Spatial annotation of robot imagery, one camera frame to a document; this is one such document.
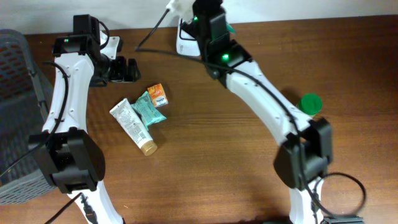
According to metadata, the white tube with gold cap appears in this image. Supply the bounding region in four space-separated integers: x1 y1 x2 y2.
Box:
109 98 158 156

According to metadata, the orange white small packet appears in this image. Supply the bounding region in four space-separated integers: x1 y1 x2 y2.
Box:
147 83 169 108

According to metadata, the teal snack pouch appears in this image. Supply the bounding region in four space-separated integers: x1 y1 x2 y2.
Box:
131 91 166 130

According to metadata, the green packaged item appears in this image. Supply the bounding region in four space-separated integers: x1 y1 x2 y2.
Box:
226 23 236 34

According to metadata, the green lid seasoning jar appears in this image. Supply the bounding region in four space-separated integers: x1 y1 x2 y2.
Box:
297 93 323 116

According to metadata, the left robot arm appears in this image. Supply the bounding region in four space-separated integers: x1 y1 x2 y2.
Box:
29 14 141 223

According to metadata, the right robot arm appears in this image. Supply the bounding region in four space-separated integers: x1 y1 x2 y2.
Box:
192 0 365 223

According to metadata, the white barcode scanner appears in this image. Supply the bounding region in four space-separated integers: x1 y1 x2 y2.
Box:
176 18 200 57

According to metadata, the grey plastic basket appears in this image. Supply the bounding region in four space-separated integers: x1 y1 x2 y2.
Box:
1 29 54 205

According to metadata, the right camera cable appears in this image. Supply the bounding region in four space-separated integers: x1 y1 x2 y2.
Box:
134 8 368 218

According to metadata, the camera cable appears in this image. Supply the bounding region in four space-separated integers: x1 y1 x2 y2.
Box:
134 8 368 218
0 60 83 224

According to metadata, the left camera cable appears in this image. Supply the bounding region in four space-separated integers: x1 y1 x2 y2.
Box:
0 60 83 224

